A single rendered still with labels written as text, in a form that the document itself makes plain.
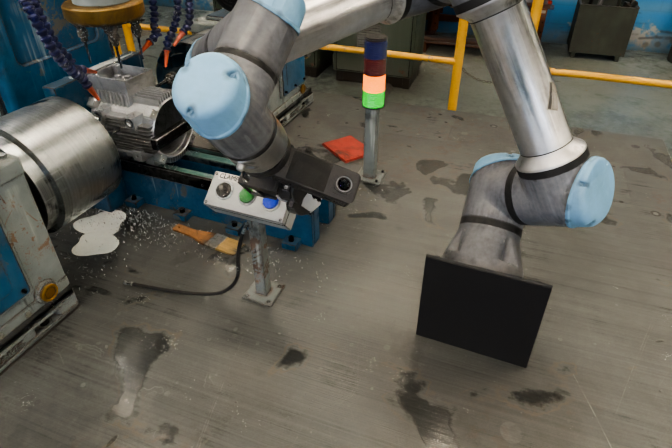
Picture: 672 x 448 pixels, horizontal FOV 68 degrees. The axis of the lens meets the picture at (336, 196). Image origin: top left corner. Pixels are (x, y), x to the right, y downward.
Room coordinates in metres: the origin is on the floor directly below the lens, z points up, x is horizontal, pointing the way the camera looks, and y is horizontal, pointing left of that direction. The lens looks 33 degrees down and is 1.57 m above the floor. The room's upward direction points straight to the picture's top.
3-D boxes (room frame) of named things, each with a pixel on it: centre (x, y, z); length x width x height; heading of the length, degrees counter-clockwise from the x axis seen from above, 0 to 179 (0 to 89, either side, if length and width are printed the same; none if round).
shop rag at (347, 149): (1.46, -0.04, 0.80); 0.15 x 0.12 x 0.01; 32
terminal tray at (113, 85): (1.23, 0.55, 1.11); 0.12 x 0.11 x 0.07; 68
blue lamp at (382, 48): (1.28, -0.10, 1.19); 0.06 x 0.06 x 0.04
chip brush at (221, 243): (0.98, 0.32, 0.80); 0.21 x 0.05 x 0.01; 63
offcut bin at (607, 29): (5.00, -2.61, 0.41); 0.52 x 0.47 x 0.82; 70
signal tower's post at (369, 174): (1.28, -0.10, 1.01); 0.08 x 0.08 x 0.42; 68
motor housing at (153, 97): (1.21, 0.51, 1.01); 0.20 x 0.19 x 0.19; 68
